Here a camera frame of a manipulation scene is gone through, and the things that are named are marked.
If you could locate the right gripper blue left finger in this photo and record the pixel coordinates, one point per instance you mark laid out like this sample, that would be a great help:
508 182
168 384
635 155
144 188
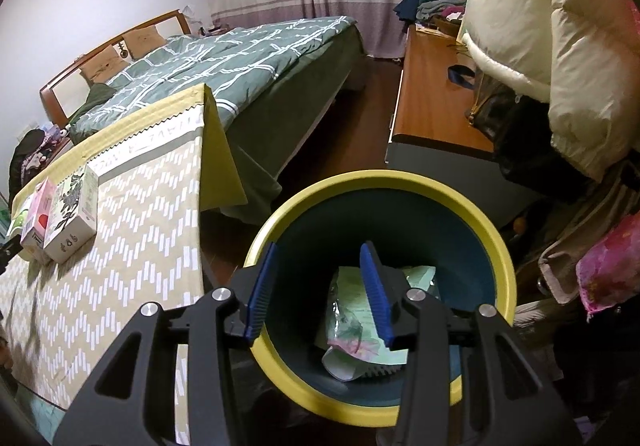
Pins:
263 274

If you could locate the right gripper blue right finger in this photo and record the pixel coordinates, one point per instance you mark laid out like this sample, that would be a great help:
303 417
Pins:
380 296

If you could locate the green plastic bag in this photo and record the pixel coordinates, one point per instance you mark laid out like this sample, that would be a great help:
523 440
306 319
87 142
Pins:
351 348

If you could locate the white floral tea box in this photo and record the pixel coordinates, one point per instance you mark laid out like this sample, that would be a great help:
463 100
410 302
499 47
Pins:
73 216

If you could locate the pink strawberry milk carton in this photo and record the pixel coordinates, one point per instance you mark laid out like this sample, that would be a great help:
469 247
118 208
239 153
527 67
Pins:
36 221

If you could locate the green white drink bottle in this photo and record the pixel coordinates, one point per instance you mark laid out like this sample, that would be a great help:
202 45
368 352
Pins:
17 225

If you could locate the yellow rimmed trash bin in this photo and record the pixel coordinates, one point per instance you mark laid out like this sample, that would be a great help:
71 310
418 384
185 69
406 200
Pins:
412 221

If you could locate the patterned table cloth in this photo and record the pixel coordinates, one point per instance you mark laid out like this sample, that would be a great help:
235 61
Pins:
157 170

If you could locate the wooden side desk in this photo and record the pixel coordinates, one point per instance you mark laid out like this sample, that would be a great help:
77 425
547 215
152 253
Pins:
430 109

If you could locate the green checked duvet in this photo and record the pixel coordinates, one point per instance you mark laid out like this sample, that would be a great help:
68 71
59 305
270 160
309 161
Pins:
238 66

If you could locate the dark green garment on bed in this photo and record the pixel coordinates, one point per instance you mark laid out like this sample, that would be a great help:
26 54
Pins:
99 94

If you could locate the dark clothes on nightstand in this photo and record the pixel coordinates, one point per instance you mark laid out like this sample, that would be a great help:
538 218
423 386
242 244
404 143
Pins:
33 153

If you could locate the left brown pillow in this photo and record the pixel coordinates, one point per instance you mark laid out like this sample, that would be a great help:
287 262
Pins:
102 67

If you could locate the brown pillow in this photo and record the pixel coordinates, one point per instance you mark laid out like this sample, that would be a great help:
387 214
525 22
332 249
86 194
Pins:
102 67
142 41

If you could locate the right brown pillow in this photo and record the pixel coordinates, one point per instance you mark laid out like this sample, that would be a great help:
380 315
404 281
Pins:
142 41

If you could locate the clothes pile on desk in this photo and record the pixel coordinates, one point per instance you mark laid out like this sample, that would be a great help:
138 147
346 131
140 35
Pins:
422 11

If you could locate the cream puffer jacket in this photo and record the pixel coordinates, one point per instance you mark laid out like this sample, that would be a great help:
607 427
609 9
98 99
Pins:
580 57

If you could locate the wooden bed frame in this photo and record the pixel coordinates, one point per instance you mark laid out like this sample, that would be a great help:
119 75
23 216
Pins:
63 95

